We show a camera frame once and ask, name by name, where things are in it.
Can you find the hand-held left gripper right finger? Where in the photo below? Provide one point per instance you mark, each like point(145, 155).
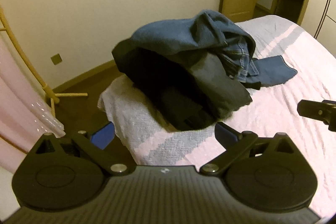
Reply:
point(225, 133)

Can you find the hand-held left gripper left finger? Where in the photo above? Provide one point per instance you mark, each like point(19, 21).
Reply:
point(103, 135)

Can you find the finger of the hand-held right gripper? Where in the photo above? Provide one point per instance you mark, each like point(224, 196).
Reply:
point(315, 109)

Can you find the blue jeans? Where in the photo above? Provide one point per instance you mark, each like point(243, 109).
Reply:
point(170, 32)

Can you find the dark grey garment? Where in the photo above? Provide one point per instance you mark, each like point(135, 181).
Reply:
point(220, 90)

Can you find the wooden baseboard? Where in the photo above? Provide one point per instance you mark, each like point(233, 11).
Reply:
point(86, 74)

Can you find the black garment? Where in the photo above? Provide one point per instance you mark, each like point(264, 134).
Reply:
point(157, 77)

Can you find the pink curtain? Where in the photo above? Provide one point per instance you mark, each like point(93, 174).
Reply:
point(18, 108)

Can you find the bamboo rack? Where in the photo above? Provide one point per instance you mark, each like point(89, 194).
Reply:
point(18, 37)

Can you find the brass wall socket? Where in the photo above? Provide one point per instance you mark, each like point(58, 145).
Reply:
point(56, 58)

